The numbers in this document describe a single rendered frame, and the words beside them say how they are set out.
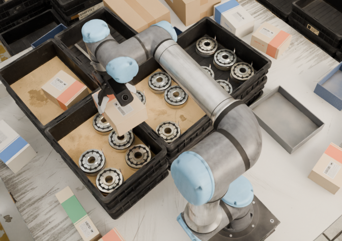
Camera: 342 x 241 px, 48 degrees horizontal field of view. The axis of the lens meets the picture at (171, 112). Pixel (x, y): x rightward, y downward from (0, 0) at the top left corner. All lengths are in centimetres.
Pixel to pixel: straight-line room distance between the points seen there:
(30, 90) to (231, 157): 119
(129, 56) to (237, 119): 34
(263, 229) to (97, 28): 89
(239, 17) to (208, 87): 114
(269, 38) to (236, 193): 97
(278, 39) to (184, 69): 107
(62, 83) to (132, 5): 59
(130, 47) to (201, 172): 41
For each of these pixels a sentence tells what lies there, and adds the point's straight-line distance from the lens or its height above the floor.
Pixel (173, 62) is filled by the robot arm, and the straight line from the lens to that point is 100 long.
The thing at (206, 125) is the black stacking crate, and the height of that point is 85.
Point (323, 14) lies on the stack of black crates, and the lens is 279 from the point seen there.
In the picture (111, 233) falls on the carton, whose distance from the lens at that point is 149.
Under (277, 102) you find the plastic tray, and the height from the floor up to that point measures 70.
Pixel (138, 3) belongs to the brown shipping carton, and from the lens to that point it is 204.
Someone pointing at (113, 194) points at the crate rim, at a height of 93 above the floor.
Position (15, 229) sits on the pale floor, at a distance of 249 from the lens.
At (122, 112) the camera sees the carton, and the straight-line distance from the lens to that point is 129.
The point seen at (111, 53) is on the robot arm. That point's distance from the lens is 103.
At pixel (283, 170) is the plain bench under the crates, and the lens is 167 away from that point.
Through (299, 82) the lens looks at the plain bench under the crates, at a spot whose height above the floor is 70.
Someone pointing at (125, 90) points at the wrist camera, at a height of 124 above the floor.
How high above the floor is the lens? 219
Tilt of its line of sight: 57 degrees down
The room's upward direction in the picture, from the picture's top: 5 degrees counter-clockwise
